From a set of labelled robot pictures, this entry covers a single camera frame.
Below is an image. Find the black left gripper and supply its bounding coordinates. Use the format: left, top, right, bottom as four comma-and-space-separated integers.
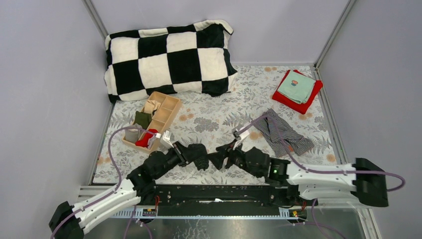
154, 142, 203, 181

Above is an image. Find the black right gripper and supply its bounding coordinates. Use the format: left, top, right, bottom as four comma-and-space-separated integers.
206, 138, 262, 178

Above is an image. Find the grey striped underwear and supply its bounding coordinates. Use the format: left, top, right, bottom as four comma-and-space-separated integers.
253, 109, 315, 157

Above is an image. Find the wooden divided organizer box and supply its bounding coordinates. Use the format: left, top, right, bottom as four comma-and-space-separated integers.
122, 92, 182, 153

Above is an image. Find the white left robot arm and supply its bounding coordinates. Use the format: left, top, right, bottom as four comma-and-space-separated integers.
48, 142, 195, 239

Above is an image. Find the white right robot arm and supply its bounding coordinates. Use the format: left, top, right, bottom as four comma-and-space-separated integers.
226, 147, 389, 207

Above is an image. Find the red rolled sock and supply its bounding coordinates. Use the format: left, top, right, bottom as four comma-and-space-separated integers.
135, 128, 158, 148

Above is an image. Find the grey rolled sock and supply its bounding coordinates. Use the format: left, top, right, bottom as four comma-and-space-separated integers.
124, 128, 141, 144

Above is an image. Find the dark green rolled sock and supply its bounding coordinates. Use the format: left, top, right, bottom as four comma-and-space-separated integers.
133, 111, 152, 129

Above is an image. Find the floral patterned bed sheet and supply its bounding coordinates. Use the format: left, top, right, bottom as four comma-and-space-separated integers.
92, 66, 341, 184

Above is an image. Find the red folded garment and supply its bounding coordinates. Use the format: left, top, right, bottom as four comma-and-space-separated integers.
272, 70, 323, 114

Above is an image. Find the beige rolled sock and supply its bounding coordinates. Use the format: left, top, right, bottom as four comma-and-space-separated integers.
143, 100, 161, 115

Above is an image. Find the mint green folded cloth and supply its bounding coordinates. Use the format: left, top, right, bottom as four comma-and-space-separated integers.
277, 71, 316, 104

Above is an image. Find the black white checkered pillow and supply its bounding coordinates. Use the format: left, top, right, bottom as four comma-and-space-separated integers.
104, 20, 238, 103

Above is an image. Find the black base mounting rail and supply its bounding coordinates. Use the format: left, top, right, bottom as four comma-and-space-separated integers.
123, 184, 319, 217

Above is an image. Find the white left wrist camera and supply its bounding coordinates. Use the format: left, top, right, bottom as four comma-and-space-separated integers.
160, 130, 173, 148

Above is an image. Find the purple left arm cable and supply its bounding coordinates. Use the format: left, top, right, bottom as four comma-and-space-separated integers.
49, 125, 162, 239

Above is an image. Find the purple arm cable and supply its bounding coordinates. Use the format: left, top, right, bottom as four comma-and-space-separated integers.
49, 125, 162, 239
235, 114, 406, 239

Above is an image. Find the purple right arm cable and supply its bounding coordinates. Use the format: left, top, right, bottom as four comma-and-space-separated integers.
235, 114, 406, 239

